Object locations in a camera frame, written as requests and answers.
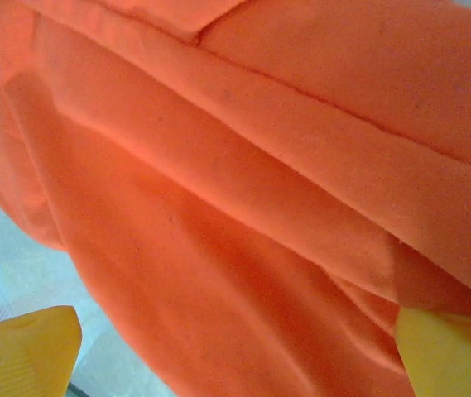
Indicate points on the red-orange shorts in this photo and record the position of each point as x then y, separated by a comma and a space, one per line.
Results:
235, 186

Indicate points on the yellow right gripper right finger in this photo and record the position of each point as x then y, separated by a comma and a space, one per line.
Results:
454, 360

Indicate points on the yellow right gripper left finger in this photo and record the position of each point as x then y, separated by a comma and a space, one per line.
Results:
15, 355

